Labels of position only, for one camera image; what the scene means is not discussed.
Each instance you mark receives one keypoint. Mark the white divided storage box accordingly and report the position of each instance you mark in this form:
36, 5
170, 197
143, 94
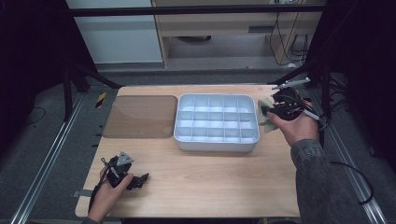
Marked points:
216, 121

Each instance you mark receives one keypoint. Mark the grey tape piece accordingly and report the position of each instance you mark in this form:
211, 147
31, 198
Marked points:
81, 193

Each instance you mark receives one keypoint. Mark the aluminium floor rail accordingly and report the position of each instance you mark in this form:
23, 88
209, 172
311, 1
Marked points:
46, 161
351, 165

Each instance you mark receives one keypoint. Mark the black metal stand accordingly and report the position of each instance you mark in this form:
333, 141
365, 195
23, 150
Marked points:
325, 90
67, 93

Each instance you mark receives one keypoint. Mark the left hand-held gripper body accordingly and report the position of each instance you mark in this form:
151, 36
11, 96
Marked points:
118, 169

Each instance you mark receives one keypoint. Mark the black horizontal bar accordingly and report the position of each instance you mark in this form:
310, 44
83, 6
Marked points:
186, 11

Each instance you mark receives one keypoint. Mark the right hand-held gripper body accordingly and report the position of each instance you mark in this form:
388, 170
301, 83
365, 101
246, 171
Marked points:
288, 104

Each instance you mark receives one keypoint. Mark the dark curtain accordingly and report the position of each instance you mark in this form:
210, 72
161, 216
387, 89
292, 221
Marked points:
364, 62
31, 62

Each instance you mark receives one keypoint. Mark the white cabinet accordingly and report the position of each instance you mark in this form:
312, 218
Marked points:
118, 37

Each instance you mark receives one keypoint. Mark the light wooden desk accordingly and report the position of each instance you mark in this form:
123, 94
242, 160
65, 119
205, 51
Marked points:
218, 26

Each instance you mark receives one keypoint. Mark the light green sock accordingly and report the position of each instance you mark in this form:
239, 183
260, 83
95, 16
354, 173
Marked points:
264, 119

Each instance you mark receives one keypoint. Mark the person's left hand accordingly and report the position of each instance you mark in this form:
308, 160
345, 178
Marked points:
107, 197

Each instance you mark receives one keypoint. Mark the brown translucent lid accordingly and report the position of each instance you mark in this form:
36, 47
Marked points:
141, 116

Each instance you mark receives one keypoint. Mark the person's right hand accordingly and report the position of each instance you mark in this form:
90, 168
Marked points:
295, 127

